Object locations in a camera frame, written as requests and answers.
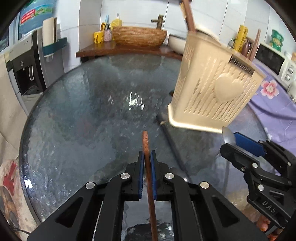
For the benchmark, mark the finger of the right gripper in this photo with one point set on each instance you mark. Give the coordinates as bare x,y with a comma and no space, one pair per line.
240,159
249,145

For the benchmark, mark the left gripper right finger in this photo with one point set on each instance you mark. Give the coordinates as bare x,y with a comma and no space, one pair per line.
185,200

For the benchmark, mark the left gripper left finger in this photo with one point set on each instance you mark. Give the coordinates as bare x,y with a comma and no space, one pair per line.
112,196

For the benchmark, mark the metal spoon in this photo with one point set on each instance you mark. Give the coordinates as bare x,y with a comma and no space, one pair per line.
228,136

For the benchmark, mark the thin brown chopstick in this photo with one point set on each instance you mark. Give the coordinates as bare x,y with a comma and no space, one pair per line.
152,213

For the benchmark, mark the black chopstick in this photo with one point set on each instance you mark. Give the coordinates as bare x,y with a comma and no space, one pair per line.
182,171

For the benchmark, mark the purple floral cloth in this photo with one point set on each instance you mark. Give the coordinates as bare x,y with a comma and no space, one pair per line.
275,111

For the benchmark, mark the cream plastic utensil holder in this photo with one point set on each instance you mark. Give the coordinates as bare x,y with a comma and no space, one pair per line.
214,84

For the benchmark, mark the white microwave oven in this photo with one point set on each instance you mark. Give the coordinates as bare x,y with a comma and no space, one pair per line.
280,66

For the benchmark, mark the green stacked containers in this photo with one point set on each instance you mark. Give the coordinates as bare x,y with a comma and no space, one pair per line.
276,40

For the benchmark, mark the yellow bottle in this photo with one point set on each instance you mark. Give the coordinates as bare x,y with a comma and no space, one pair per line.
240,38

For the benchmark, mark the wooden counter shelf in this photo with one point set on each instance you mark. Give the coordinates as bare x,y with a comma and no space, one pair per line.
111,48

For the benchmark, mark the water dispenser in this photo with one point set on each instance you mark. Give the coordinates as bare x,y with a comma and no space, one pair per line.
27,61

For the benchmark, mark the wooden basin sink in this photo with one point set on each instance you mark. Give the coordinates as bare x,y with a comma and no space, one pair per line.
138,36

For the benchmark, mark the brass faucet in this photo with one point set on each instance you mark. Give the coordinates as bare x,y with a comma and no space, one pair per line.
159,21

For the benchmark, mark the blue water bottle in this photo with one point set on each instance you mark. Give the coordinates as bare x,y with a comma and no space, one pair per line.
33,15

